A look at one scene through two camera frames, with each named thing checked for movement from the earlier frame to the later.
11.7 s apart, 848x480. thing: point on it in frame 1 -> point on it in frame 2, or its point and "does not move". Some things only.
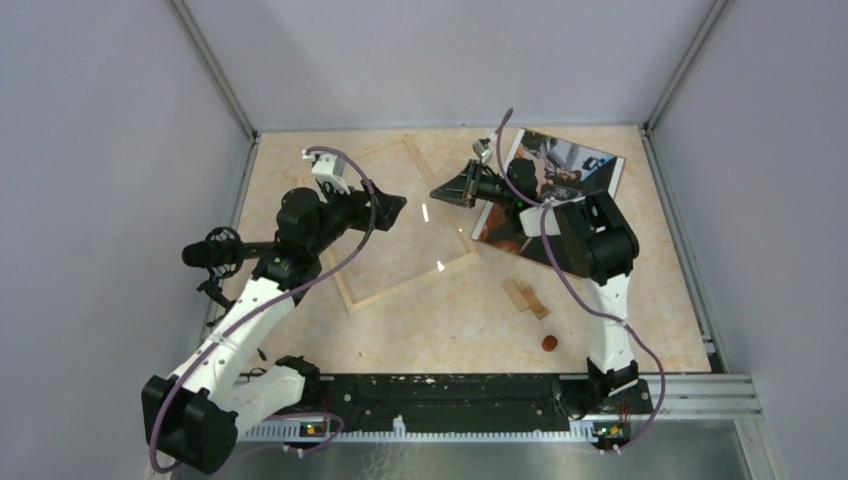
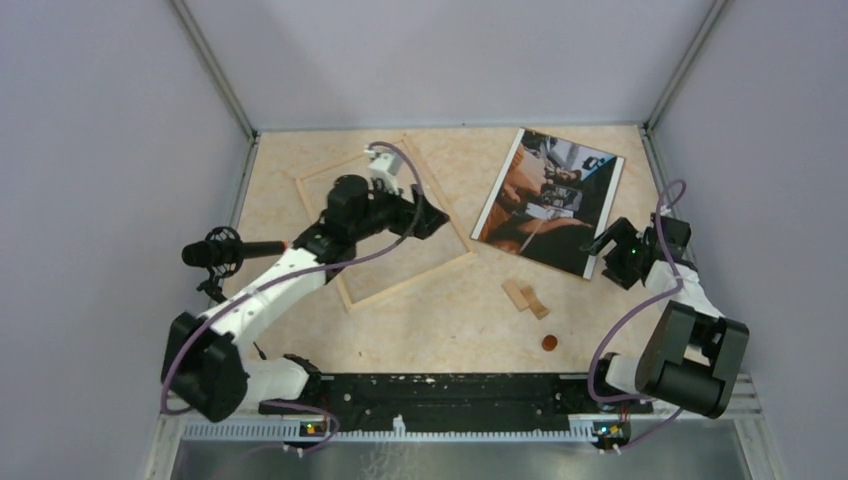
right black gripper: [463, 189] -> [624, 232]
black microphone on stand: [223, 252] does not move
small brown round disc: [549, 343] does not move
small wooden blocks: [534, 303] does not move
